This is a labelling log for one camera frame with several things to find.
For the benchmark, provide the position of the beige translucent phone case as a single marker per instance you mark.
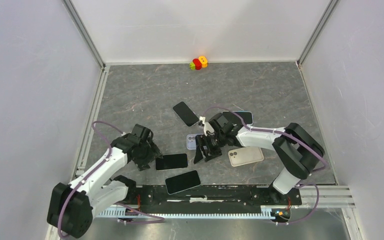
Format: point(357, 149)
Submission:
point(245, 155)

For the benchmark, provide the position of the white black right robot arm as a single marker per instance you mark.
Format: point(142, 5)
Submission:
point(299, 152)

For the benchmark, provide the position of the light blue toothed rail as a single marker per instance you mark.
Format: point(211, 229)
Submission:
point(120, 212)

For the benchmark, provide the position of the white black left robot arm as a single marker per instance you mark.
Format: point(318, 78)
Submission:
point(73, 206)

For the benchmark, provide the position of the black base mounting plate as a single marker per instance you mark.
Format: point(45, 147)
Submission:
point(210, 199)

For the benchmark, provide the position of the light blue phone case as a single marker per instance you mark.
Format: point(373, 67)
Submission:
point(246, 116)

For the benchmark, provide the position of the black smartphone carried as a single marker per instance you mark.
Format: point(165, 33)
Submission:
point(246, 117)

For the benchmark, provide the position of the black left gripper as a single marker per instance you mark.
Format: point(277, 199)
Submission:
point(153, 153)

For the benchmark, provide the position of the colourful toy blocks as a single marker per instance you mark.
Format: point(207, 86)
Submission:
point(198, 63)

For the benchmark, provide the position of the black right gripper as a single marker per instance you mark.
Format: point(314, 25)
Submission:
point(201, 140)

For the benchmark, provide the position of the lilac phone case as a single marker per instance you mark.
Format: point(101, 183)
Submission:
point(191, 143)

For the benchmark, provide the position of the black smartphone front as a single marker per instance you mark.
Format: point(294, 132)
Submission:
point(182, 182)

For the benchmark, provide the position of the black smartphone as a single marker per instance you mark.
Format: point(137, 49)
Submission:
point(185, 113)
point(182, 182)
point(171, 162)

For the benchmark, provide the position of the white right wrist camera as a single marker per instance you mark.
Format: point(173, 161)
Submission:
point(206, 126)

